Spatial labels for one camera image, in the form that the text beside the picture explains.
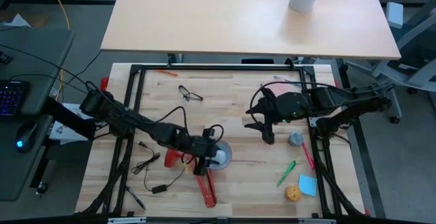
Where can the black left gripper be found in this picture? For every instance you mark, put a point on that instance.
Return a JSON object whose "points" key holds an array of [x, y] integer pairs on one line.
{"points": [[201, 145]]}

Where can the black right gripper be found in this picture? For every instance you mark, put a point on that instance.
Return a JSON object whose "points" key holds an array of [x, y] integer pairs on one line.
{"points": [[289, 106]]}

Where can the white ping pong ball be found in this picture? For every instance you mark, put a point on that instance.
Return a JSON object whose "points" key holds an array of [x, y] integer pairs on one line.
{"points": [[220, 156]]}

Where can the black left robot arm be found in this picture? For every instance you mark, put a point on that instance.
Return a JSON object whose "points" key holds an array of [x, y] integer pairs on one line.
{"points": [[136, 122]]}

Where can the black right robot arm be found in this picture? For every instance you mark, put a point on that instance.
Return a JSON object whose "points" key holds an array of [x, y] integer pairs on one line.
{"points": [[354, 98]]}

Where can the pink spiral notebook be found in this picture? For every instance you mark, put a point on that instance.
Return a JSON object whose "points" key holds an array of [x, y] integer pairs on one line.
{"points": [[277, 88]]}

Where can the blue pen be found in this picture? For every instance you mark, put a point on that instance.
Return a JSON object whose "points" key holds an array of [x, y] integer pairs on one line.
{"points": [[282, 78]]}

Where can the green marker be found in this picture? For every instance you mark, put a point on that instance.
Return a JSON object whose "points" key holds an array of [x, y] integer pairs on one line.
{"points": [[287, 171]]}

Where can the pink pen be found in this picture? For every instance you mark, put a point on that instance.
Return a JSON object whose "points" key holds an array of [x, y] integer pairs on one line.
{"points": [[308, 156]]}

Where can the black curved hook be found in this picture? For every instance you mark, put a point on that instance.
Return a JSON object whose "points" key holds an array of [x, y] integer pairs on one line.
{"points": [[290, 63]]}

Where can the black pen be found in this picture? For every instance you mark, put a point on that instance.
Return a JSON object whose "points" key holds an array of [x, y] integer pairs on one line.
{"points": [[136, 199]]}

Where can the blue sticky note pad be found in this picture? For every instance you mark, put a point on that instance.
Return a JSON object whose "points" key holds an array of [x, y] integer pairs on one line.
{"points": [[308, 185]]}

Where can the orange textured ball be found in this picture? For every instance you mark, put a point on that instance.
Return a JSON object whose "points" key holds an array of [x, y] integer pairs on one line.
{"points": [[293, 193]]}

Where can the orange pen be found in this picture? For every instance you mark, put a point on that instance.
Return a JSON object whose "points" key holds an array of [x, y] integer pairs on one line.
{"points": [[167, 72]]}

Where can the large beige desk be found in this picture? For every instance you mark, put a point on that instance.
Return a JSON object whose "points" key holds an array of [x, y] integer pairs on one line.
{"points": [[221, 16]]}

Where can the white printed paper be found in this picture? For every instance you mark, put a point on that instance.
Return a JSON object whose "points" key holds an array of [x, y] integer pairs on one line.
{"points": [[68, 128]]}

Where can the grey office chair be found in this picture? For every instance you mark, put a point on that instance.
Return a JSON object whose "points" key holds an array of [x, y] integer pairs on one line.
{"points": [[422, 77]]}

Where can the small white box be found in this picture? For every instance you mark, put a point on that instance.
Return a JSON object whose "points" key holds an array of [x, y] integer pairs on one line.
{"points": [[394, 14]]}

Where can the black computer mouse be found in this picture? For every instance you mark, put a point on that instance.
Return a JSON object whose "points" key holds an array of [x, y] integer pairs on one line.
{"points": [[25, 137]]}

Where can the backlit black keyboard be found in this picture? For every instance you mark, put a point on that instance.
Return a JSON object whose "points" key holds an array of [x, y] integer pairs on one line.
{"points": [[12, 98]]}

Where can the grey side desk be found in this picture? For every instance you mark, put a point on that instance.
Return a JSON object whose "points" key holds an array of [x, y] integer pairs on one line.
{"points": [[30, 57]]}

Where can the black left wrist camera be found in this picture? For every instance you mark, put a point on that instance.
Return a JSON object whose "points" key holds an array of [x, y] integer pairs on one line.
{"points": [[209, 132]]}

